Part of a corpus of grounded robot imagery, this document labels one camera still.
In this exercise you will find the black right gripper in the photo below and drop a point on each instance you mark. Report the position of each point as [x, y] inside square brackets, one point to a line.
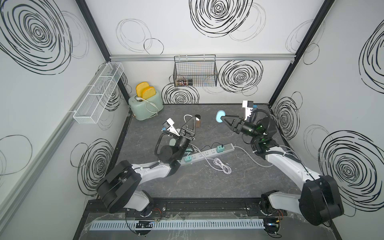
[240, 124]

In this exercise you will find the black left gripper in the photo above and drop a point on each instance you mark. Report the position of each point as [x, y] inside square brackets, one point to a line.
[187, 136]

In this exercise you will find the light blue earbud case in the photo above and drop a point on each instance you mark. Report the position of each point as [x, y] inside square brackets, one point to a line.
[219, 115]

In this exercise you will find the white power strip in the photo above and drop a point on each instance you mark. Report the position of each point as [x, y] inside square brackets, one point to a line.
[205, 155]

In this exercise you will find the teal charger with black cable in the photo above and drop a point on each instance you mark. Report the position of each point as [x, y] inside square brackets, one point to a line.
[220, 148]

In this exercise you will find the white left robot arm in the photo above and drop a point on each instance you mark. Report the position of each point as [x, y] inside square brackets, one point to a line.
[118, 189]

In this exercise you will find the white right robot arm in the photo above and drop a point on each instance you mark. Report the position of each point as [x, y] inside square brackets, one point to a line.
[320, 200]

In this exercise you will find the brown spice bottle black lid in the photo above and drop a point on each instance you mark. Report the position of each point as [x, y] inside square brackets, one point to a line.
[198, 121]

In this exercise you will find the mint green toaster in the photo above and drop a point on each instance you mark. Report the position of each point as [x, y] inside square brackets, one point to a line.
[145, 109]

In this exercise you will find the front yellow toast slice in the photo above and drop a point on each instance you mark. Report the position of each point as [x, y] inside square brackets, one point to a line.
[148, 93]

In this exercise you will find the yellow toast slice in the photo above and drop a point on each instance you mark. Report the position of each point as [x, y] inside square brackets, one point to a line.
[148, 93]
[140, 88]

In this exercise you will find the rear yellow toast slice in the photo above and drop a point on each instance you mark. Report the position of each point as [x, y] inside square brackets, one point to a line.
[140, 88]

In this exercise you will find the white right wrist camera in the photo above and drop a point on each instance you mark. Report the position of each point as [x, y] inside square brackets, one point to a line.
[248, 107]

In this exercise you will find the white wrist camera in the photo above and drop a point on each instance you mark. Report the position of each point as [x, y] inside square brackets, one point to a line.
[169, 129]
[248, 107]

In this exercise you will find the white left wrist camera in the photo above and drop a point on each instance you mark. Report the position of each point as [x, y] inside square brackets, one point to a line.
[169, 129]

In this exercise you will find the black wire wall basket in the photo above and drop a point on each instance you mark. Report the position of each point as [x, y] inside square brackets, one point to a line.
[195, 71]

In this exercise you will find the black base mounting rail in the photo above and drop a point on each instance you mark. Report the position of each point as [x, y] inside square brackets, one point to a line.
[210, 205]

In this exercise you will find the white slotted cable duct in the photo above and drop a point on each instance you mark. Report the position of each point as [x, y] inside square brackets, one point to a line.
[215, 224]

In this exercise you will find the white wire wall shelf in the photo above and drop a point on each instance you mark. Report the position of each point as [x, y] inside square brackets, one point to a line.
[101, 89]

